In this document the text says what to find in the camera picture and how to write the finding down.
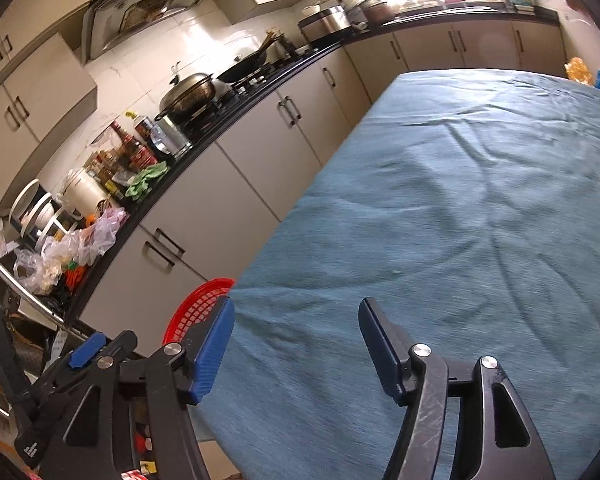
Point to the sauce bottles group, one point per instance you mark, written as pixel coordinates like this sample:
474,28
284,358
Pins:
120,154

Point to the steel pot with lid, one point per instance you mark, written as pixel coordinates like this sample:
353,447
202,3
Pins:
187,97

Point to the beige upper wall cabinets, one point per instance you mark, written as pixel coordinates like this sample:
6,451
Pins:
52,104

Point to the blue table cloth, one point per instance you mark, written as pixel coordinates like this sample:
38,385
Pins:
467,203

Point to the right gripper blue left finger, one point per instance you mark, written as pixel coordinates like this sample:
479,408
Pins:
205,344

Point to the silver rice cooker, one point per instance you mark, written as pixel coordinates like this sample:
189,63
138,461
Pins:
325,24

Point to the red plastic basket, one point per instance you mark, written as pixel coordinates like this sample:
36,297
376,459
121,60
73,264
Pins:
196,307

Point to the black wok pan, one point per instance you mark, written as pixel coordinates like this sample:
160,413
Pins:
248,65

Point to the beige kitchen base cabinets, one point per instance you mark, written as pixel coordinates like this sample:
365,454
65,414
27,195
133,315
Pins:
211,215

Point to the clear plastic bags pile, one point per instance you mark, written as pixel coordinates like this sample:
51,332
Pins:
40,272

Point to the range hood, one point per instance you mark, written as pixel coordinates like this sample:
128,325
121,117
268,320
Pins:
107,23

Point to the yellow plastic bag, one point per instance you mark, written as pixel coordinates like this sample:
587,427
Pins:
577,71

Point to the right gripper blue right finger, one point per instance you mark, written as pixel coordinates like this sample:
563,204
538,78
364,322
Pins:
389,348

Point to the white dish rack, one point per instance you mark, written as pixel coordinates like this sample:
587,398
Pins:
37,216

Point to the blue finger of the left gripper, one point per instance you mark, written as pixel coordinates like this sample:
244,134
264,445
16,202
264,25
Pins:
82,355

